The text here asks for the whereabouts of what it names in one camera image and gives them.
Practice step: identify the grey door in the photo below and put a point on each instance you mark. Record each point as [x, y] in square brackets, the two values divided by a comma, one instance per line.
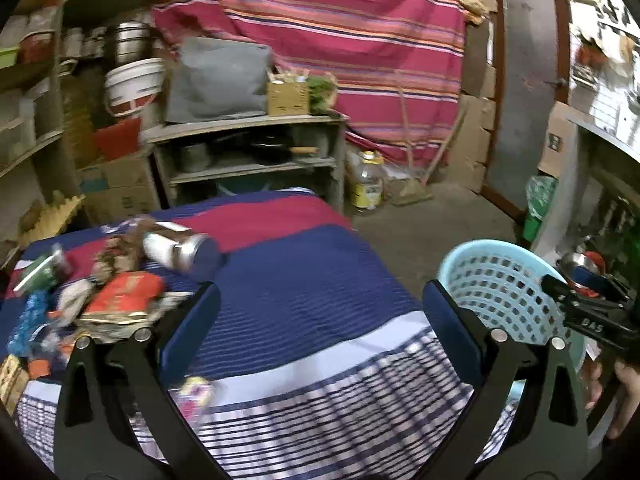
[525, 85]

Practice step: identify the steel bowl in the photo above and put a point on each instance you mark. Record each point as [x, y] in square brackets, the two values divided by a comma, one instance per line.
[575, 262]

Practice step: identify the large cardboard box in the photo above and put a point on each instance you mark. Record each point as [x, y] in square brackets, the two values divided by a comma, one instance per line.
[120, 185]

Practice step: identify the green plastic bag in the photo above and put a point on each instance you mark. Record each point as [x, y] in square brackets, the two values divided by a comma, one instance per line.
[539, 207]

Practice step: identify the wooden wall shelving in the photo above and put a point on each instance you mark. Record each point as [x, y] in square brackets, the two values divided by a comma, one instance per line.
[40, 105]

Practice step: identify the cardboard wall sheets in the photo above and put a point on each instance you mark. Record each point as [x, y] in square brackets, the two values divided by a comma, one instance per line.
[472, 125]

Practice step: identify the blue plastic basin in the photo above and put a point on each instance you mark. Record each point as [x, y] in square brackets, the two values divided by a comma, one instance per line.
[245, 189]

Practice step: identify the green leafy vegetables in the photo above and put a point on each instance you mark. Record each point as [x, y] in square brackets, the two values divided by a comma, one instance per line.
[322, 92]

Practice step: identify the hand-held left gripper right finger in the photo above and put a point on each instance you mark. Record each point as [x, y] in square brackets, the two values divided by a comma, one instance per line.
[450, 330]

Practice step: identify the light blue plastic basket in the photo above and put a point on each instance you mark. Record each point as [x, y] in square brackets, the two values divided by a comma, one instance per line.
[500, 280]

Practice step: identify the yellow cap oil bottle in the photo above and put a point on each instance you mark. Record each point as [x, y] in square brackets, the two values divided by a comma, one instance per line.
[366, 182]

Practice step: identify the grey wooden shelf unit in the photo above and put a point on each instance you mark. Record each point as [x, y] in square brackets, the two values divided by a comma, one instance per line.
[240, 127]

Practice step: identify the leaning cardboard sheet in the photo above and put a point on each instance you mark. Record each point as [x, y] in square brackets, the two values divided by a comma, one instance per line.
[556, 142]

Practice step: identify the wooden stick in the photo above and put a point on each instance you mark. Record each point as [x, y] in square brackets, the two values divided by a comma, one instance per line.
[442, 147]

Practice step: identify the straw broom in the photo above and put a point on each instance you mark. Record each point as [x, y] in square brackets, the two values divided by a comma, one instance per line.
[411, 192]

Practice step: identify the red snack packet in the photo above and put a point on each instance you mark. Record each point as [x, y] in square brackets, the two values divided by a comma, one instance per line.
[122, 295]

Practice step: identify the yellow egg carton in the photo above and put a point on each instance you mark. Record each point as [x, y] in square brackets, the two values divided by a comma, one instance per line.
[50, 217]

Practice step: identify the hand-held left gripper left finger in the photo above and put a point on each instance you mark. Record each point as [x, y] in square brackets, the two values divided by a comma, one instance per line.
[192, 325]

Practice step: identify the crumpled brown paper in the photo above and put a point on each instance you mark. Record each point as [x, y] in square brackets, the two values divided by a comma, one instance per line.
[122, 245]

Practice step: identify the small steel pot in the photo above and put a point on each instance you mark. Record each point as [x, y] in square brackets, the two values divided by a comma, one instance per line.
[194, 157]

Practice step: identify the pink candy wrapper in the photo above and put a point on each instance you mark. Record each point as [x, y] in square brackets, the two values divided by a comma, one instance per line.
[196, 397]

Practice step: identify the blue red striped table blanket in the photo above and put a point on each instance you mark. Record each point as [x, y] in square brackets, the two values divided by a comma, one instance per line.
[310, 310]

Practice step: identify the small cardboard box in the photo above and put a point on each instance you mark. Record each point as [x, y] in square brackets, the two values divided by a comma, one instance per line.
[287, 97]

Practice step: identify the person's right hand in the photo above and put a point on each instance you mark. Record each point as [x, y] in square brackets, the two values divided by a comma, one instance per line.
[625, 400]

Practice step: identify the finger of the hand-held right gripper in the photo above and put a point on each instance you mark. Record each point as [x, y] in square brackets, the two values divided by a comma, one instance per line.
[575, 291]

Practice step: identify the clear jar white label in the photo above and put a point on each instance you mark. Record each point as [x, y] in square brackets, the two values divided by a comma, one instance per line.
[172, 254]

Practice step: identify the clear jar green label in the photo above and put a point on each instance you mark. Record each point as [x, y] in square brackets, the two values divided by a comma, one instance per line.
[42, 270]

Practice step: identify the blue mesh scrubber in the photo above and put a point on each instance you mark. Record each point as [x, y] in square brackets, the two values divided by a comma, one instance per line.
[27, 320]

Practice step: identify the large steel pot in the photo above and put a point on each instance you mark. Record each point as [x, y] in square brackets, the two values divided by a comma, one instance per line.
[131, 42]

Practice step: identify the gold foil packet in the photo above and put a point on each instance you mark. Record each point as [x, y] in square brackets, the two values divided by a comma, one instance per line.
[11, 382]

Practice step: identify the grey cushion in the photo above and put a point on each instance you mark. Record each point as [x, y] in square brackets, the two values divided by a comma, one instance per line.
[220, 80]

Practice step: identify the black frying pan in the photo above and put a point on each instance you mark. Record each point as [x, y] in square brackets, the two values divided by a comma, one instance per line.
[272, 152]

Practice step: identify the red striped curtain cloth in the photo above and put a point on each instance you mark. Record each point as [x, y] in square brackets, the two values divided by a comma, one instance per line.
[325, 35]

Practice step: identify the red plastic basket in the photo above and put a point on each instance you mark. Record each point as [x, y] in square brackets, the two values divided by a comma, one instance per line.
[117, 139]

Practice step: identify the white plastic bucket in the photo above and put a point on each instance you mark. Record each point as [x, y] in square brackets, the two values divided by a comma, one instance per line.
[134, 85]

